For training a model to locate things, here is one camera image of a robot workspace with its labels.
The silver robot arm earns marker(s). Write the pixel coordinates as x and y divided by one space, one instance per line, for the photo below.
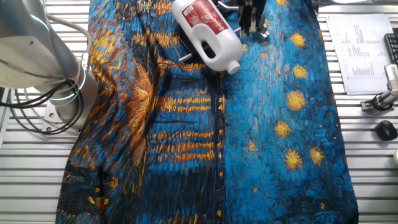
28 53

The black round knob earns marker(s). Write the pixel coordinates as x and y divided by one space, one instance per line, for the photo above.
386 130

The lever with red wooden knob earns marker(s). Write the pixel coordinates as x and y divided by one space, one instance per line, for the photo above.
225 4

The white round object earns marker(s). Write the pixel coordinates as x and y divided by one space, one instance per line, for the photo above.
396 157

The printed paper sheet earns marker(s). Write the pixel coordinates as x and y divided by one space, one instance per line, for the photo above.
367 62

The silver metal camera mount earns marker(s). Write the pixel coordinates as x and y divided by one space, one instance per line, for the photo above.
382 99

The starry night painted cloth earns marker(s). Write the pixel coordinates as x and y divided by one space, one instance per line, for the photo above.
248 140

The black keyboard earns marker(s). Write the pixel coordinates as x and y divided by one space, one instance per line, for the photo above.
392 46

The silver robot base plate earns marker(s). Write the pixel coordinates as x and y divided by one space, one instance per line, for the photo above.
48 126

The white bottle with red label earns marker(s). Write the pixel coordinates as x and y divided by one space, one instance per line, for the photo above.
224 56

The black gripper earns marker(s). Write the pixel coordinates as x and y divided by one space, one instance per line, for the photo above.
252 4

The dark grey stand piece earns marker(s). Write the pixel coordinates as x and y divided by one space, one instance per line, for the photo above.
316 6

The silver metal lever base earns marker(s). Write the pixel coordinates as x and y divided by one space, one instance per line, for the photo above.
264 32

